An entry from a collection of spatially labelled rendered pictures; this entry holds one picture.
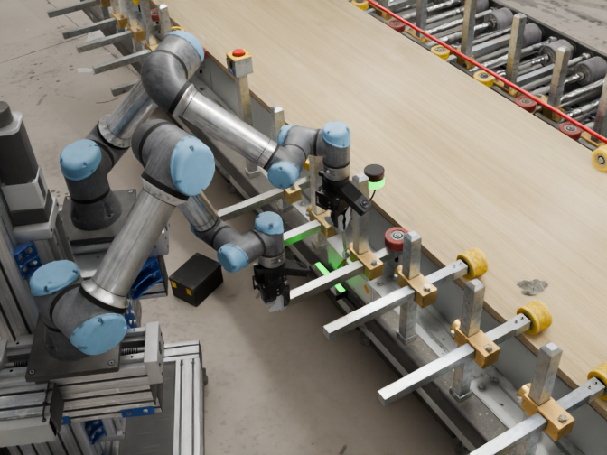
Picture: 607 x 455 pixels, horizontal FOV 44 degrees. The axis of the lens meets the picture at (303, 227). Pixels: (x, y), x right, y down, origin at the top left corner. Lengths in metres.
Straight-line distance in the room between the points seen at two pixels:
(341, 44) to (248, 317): 1.28
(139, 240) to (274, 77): 1.64
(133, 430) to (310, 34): 1.87
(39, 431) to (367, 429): 1.39
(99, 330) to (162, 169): 0.38
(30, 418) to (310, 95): 1.69
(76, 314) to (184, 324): 1.68
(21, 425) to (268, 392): 1.33
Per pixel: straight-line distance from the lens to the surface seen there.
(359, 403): 3.02
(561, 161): 2.73
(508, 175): 2.62
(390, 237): 2.32
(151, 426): 2.80
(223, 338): 3.28
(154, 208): 1.66
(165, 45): 2.00
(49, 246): 2.03
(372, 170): 2.17
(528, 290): 2.20
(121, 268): 1.69
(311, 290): 2.23
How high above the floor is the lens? 2.44
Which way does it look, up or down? 40 degrees down
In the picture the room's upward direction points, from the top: 4 degrees counter-clockwise
